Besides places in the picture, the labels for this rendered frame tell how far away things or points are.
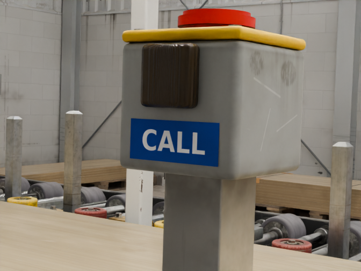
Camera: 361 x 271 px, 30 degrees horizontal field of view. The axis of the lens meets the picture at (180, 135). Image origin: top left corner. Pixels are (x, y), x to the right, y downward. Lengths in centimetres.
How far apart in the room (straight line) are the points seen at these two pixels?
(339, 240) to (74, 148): 80
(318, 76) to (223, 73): 783
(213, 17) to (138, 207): 129
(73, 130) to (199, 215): 158
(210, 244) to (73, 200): 161
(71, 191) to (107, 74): 805
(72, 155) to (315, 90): 639
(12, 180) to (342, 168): 105
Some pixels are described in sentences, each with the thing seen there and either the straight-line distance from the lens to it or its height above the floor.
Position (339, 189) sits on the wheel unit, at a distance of 148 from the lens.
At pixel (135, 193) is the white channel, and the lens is 161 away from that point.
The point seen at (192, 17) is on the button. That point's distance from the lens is 34.
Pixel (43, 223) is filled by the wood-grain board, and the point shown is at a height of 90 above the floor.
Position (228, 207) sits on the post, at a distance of 34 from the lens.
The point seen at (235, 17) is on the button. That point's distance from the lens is 33.
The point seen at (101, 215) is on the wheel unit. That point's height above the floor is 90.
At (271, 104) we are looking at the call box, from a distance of 33.
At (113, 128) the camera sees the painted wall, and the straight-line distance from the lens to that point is 985.
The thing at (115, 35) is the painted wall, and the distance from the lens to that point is 989.
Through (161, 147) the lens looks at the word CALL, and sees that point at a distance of 33.
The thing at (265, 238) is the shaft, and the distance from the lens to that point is 192.
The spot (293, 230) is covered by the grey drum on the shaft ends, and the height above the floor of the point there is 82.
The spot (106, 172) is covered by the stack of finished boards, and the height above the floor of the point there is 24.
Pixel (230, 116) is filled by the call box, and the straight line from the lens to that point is 30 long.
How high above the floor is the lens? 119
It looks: 3 degrees down
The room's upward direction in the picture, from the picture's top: 2 degrees clockwise
